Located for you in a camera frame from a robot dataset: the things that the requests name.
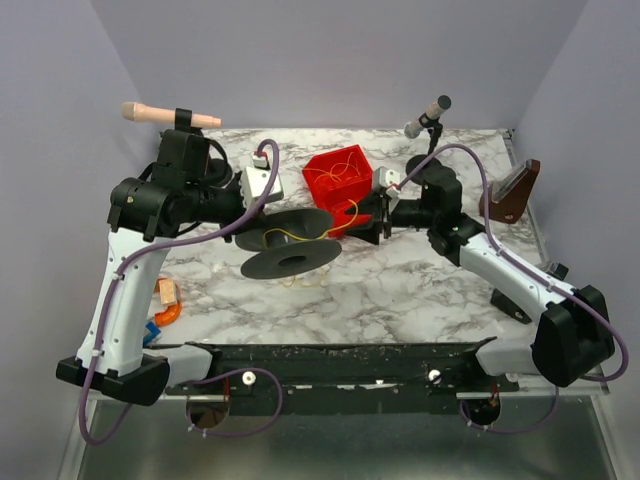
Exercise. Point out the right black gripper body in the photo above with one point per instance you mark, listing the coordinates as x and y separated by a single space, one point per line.
382 220

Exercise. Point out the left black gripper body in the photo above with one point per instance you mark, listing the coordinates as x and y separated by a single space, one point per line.
235 212

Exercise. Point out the grey cable spool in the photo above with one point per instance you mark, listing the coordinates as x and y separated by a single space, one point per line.
288 243

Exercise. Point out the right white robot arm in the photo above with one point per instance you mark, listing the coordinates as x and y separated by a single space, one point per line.
572 337

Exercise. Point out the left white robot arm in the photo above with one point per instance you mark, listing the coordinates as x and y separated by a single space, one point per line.
183 186

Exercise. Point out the red plastic bin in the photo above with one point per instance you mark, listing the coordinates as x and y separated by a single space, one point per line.
335 177

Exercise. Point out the beige microphone on stand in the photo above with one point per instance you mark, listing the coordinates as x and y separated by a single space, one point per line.
181 118

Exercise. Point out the orange tape dispenser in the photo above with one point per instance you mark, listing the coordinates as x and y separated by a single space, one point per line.
170 298

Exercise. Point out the brown wooden metronome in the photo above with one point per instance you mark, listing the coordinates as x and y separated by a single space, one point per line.
509 195

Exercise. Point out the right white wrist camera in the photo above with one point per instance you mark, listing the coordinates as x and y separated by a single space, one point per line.
385 182

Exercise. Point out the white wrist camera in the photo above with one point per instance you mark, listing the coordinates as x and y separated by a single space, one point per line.
254 179
385 182

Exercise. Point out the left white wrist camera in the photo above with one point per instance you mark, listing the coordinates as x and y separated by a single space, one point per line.
254 179

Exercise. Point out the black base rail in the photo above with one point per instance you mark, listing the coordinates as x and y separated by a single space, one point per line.
345 379

